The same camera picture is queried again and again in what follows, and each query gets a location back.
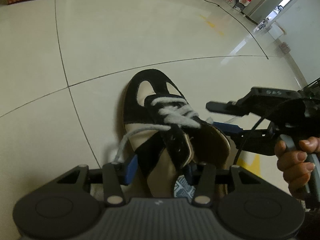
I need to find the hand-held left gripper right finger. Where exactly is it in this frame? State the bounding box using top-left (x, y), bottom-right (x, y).
top-left (186, 162), bottom-right (264, 207)

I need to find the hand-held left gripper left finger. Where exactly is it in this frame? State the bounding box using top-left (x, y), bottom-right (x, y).
top-left (56, 155), bottom-right (138, 207)

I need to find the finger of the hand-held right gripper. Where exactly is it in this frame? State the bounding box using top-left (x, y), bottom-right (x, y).
top-left (206, 100), bottom-right (250, 117)
top-left (214, 122), bottom-right (275, 155)

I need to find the grey shoelace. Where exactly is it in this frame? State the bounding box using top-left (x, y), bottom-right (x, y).
top-left (114, 97), bottom-right (214, 163)

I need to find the black and beige shoe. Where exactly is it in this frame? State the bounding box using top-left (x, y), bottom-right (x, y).
top-left (122, 69), bottom-right (232, 198)

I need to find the person's right hand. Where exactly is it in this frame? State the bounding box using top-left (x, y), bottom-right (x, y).
top-left (275, 137), bottom-right (320, 198)

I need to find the white carton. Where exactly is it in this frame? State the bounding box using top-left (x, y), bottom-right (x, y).
top-left (268, 21), bottom-right (286, 40)

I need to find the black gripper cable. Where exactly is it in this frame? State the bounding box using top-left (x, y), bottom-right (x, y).
top-left (234, 104), bottom-right (285, 167)

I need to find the black floor cable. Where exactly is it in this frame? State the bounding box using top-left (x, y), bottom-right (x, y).
top-left (179, 0), bottom-right (269, 60)

